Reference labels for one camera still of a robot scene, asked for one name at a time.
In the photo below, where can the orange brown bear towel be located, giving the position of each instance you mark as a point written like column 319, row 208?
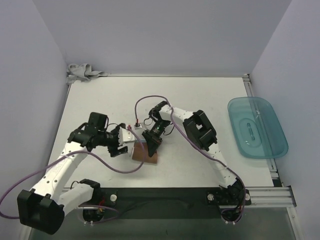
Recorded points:
column 140, row 153

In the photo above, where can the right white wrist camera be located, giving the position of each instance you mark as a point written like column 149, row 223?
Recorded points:
column 139, row 126

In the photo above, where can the grey towel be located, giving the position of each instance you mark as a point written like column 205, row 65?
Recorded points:
column 83, row 73

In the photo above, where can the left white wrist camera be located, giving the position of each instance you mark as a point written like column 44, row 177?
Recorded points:
column 125, row 136

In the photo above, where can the aluminium front frame rail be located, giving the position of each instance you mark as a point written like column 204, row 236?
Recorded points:
column 255, row 197

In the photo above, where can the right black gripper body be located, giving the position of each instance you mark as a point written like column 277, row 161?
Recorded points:
column 152, row 136

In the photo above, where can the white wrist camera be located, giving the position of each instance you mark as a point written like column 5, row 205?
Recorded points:
column 139, row 126
column 125, row 136

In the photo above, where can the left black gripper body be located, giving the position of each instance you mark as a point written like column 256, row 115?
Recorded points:
column 116, row 144

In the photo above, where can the teal plastic tray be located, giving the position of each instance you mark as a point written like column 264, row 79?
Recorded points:
column 248, row 135

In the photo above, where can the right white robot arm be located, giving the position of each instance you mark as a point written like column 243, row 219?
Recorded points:
column 197, row 129

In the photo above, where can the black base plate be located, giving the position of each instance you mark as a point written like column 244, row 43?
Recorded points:
column 157, row 210

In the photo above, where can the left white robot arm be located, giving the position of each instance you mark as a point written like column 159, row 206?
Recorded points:
column 45, row 205

